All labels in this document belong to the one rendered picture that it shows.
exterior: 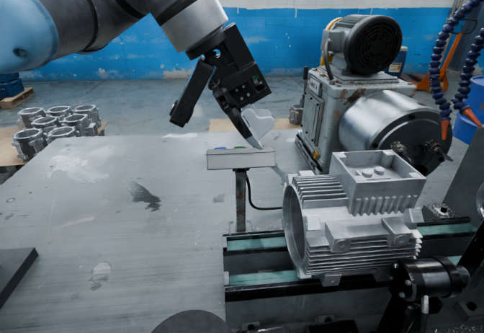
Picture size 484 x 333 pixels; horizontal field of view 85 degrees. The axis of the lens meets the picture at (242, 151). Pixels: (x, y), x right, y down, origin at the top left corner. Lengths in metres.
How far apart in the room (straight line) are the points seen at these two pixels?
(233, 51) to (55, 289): 0.69
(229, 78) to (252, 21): 5.53
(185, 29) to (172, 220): 0.63
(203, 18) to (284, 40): 5.71
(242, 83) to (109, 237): 0.64
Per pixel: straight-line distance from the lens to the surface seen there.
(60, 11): 0.35
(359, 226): 0.51
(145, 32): 6.06
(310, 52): 6.28
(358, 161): 0.57
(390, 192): 0.51
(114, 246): 0.87
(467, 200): 0.89
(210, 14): 0.40
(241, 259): 0.65
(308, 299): 0.62
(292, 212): 0.62
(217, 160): 0.65
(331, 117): 0.96
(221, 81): 0.42
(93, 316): 0.75
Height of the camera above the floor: 1.39
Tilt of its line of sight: 29 degrees down
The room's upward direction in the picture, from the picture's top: straight up
